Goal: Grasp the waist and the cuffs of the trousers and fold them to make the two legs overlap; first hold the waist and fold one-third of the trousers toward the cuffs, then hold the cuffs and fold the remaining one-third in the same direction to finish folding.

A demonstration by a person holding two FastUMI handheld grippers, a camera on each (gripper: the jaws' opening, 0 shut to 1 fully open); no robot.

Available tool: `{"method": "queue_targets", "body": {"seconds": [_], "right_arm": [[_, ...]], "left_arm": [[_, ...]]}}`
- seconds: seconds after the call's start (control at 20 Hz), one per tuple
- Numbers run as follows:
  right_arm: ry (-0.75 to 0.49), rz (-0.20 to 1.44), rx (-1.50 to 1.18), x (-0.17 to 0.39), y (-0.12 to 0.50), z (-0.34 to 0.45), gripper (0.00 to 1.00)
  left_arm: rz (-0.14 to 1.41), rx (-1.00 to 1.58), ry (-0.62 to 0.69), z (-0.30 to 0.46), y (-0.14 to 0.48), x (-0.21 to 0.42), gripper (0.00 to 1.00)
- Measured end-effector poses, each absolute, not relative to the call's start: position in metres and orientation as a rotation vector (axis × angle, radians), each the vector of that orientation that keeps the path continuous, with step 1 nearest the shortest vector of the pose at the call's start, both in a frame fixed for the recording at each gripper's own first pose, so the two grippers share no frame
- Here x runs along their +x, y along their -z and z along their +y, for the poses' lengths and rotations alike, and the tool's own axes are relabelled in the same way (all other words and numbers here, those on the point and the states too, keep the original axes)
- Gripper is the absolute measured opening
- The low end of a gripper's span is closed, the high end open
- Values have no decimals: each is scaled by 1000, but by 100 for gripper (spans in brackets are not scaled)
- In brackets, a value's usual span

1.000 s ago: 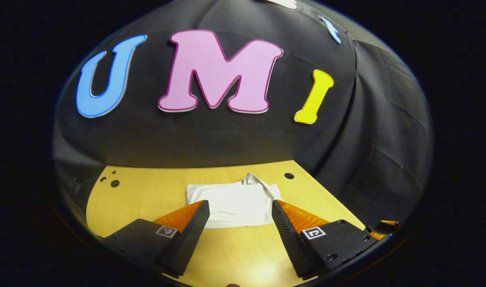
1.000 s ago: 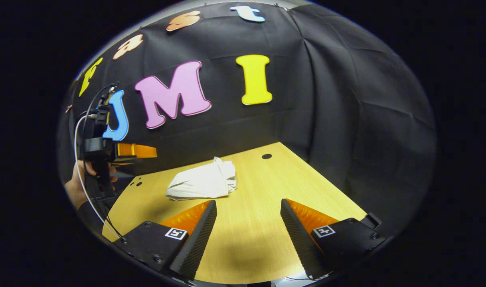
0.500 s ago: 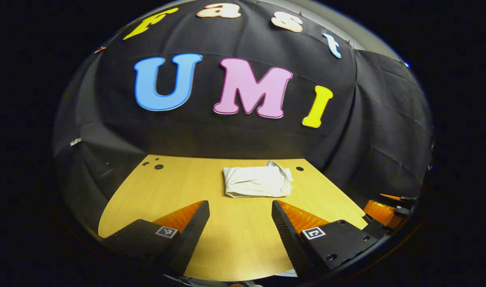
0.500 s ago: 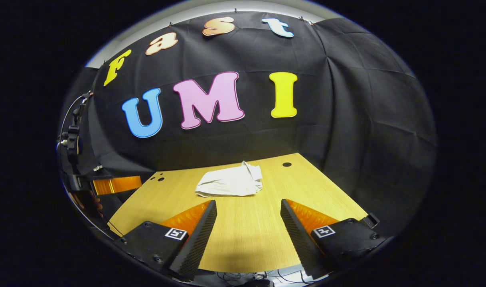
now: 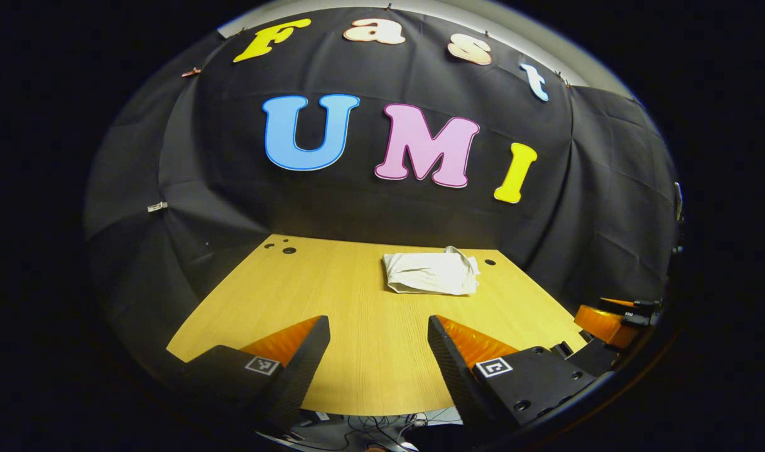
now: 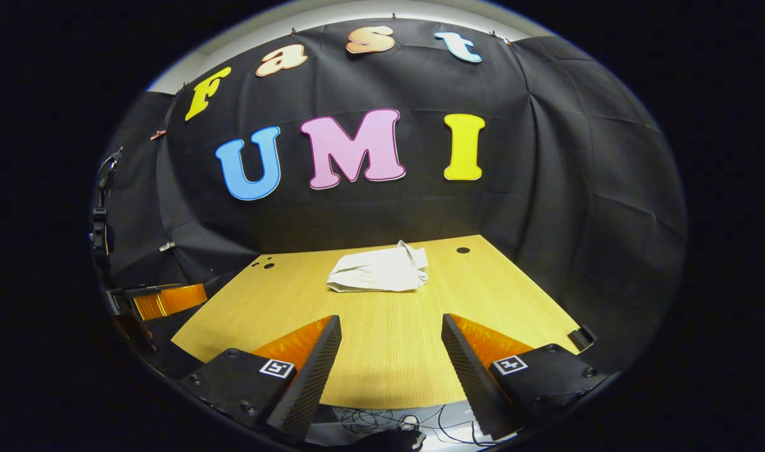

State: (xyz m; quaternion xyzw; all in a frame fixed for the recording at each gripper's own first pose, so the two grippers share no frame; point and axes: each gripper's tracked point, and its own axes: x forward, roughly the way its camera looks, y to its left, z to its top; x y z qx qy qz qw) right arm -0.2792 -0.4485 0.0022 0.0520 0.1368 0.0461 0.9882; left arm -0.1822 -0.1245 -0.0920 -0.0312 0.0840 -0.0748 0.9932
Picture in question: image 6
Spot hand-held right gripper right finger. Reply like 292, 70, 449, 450
441, 313, 609, 440

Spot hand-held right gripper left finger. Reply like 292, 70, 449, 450
180, 315, 343, 440

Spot black table clamp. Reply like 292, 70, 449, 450
568, 325, 599, 352

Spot black backdrop cloth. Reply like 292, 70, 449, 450
94, 18, 688, 377

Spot tangle of black cables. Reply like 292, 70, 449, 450
332, 405, 484, 448

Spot black device with cables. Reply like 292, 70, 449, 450
90, 148, 124, 277

